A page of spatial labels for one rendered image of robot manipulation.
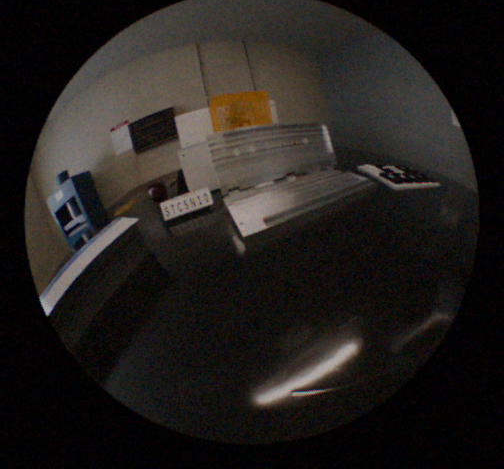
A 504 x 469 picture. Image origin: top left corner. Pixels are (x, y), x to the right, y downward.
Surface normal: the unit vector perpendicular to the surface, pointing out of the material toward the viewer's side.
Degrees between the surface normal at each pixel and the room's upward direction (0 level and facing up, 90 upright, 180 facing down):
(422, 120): 90
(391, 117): 90
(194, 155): 90
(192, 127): 90
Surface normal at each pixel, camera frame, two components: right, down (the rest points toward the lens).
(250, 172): 0.28, 0.18
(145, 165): 0.37, 0.41
